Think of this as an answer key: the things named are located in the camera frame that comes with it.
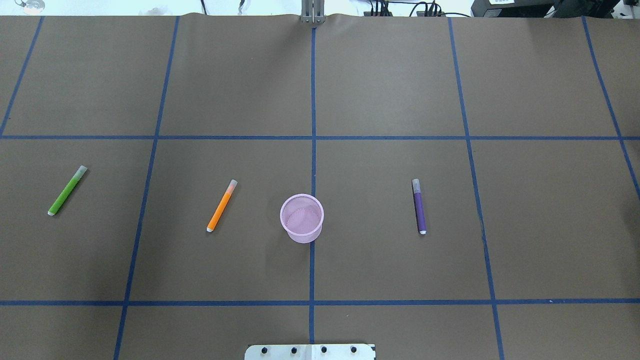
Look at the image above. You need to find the orange highlighter pen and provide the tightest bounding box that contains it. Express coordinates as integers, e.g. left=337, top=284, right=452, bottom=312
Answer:
left=206, top=178, right=238, bottom=233

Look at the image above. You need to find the purple highlighter pen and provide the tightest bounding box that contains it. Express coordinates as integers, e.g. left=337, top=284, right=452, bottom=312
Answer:
left=411, top=178, right=427, bottom=236

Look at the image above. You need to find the green highlighter pen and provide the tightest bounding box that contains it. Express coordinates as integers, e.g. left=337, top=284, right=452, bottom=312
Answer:
left=46, top=165, right=89, bottom=217

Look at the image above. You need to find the pink mesh pen holder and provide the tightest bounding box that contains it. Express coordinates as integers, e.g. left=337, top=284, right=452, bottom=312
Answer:
left=279, top=193, right=325, bottom=244

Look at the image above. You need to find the black equipment box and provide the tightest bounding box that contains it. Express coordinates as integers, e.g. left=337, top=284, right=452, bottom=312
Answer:
left=471, top=0, right=620, bottom=19

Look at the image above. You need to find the aluminium frame post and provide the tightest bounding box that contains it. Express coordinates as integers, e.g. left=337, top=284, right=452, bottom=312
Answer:
left=300, top=0, right=326, bottom=25

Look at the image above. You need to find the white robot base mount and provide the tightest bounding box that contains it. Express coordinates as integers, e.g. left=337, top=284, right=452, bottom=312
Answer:
left=244, top=343, right=377, bottom=360

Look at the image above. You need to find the black power strip with cables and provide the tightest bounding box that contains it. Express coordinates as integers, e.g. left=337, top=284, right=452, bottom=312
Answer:
left=352, top=0, right=473, bottom=18

